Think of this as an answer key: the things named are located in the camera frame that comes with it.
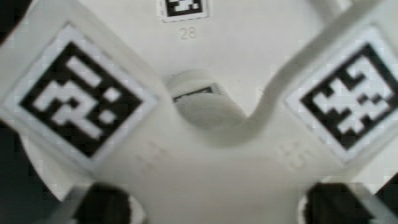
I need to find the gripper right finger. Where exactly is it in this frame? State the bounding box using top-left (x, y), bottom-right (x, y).
top-left (300, 181), bottom-right (398, 224)

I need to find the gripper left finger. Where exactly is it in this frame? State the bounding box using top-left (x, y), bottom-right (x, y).
top-left (33, 182), bottom-right (133, 224)

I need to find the white table leg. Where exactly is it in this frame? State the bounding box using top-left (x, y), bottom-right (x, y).
top-left (167, 70), bottom-right (247, 130)

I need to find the white cross table base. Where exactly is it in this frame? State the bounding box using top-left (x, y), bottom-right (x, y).
top-left (0, 0), bottom-right (398, 224)

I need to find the white round table top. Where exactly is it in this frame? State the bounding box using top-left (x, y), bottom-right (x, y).
top-left (16, 0), bottom-right (398, 204)

